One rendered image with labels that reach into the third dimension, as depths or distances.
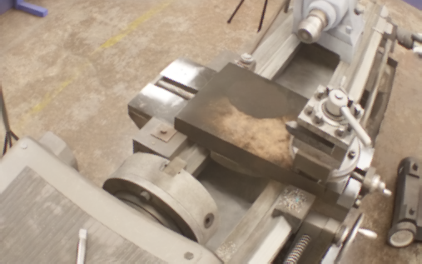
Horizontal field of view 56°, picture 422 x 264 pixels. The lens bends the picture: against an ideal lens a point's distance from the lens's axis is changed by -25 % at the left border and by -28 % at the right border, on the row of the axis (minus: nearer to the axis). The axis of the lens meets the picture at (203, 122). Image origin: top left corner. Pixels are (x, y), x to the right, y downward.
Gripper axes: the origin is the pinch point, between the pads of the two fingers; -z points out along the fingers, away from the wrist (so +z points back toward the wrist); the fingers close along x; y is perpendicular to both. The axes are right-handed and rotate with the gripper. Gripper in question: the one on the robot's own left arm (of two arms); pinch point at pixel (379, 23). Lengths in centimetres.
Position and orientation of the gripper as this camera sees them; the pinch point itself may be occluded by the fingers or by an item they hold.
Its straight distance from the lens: 194.9
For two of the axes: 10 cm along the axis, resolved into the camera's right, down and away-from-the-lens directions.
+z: 8.5, 4.0, -3.3
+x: 2.4, -8.6, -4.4
